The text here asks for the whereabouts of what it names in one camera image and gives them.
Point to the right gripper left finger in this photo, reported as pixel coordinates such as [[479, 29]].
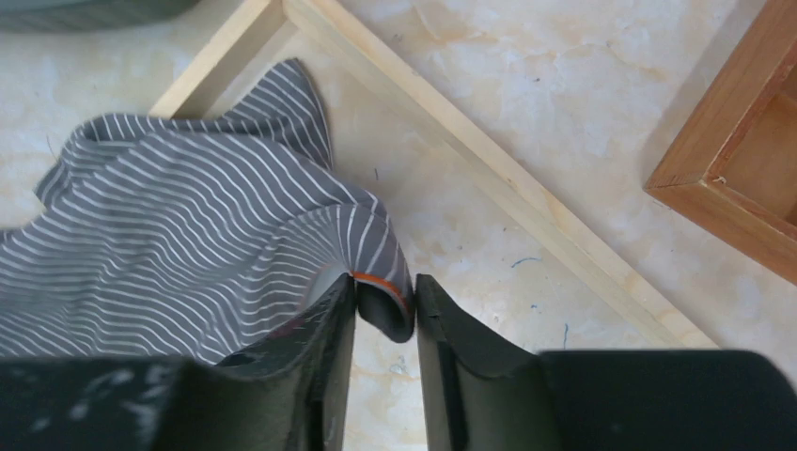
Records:
[[286, 392]]

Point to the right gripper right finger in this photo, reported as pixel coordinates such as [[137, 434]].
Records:
[[482, 392]]

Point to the grey striped underwear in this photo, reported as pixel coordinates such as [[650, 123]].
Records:
[[196, 237]]

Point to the wooden compartment tray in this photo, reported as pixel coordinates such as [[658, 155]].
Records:
[[732, 167]]

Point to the green plastic basin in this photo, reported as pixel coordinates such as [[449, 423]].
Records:
[[27, 16]]

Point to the wooden clothes rack frame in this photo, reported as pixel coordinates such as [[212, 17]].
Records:
[[254, 24]]

